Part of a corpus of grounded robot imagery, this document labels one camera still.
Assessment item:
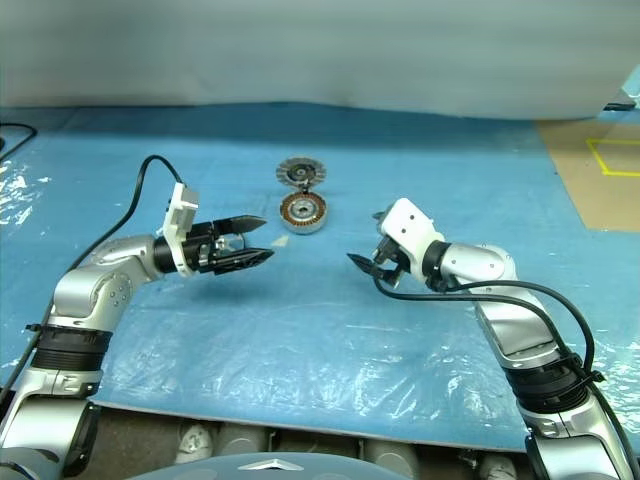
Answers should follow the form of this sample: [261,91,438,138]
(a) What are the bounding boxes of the silver motor stator copper windings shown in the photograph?
[278,192,329,237]

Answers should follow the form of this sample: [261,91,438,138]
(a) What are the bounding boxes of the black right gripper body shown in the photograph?
[372,233,411,277]

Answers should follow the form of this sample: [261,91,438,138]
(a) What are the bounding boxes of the grey rounded shape under table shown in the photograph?
[214,422,269,457]
[363,439,420,477]

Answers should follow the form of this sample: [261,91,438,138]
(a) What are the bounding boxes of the white rounded shape under table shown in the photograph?
[172,423,214,465]
[478,457,517,480]

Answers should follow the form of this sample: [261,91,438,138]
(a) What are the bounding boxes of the grey robot torso with emblem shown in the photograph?
[124,452,397,480]

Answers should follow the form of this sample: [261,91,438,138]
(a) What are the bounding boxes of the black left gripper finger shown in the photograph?
[214,247,277,277]
[214,214,268,237]

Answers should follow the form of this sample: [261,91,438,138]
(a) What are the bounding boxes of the silver finned rotor disc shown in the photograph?
[274,156,327,192]

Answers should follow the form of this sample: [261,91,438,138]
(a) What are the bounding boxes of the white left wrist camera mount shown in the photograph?
[159,182,201,277]

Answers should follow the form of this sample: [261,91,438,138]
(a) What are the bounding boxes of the brown cardboard sheet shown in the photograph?
[536,118,640,232]

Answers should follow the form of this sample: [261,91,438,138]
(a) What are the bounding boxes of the black cable on table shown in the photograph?
[0,121,39,162]

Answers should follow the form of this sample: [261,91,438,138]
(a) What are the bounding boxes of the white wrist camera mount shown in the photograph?
[159,182,201,277]
[378,198,445,281]

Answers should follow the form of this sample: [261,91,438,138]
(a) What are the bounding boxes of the white foam backdrop sheet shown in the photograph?
[0,0,640,122]

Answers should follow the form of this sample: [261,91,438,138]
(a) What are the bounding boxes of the blue plastic-covered table mat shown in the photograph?
[0,102,640,451]

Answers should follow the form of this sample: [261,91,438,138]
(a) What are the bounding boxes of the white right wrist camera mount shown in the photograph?
[378,198,445,281]

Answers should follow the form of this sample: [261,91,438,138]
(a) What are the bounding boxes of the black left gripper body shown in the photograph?
[184,220,224,276]

